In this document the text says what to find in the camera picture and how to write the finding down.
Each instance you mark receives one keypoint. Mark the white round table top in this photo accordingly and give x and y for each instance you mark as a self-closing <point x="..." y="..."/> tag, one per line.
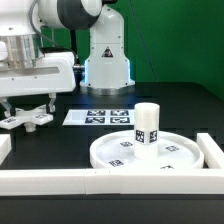
<point x="116" y="150"/>

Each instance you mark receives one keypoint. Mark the white marker sheet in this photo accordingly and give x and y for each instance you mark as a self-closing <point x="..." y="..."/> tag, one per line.
<point x="93" y="117"/>

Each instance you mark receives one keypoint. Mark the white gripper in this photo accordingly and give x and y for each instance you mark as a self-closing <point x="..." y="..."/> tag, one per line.
<point x="52" y="74"/>

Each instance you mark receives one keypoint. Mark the black camera stand pole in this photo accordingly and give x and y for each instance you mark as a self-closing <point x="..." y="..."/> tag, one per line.
<point x="77" y="67"/>

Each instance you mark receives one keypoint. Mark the white cross-shaped table base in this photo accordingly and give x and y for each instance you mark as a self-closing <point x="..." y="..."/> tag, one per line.
<point x="30" y="119"/>

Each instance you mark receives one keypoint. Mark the white U-shaped boundary fence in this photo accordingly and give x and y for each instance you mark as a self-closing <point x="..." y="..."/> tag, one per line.
<point x="209" y="180"/>

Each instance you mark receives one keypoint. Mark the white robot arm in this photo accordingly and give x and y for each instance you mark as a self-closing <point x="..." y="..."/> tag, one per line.
<point x="107" y="70"/>

